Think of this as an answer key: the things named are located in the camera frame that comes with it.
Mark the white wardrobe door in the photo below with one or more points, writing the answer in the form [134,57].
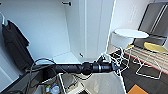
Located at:
[96,26]

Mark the dark wardrobe fitting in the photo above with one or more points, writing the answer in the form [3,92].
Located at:
[81,55]

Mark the yellow chair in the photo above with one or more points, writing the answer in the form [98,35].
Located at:
[130,46]
[156,47]

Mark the white wardrobe shelf bench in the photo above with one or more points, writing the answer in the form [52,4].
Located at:
[66,58]

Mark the round white table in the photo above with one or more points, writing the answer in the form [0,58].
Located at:
[131,33]

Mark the white bottle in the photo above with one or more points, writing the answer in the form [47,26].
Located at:
[55,89]

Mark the yellow green small item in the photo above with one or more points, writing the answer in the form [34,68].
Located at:
[47,88]

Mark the white wardrobe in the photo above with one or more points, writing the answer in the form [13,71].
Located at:
[50,33]

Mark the black wardrobe hook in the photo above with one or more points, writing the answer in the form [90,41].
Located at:
[66,3]

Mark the black garment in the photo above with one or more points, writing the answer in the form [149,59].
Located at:
[16,46]

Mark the pale wall print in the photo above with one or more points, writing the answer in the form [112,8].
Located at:
[133,13]

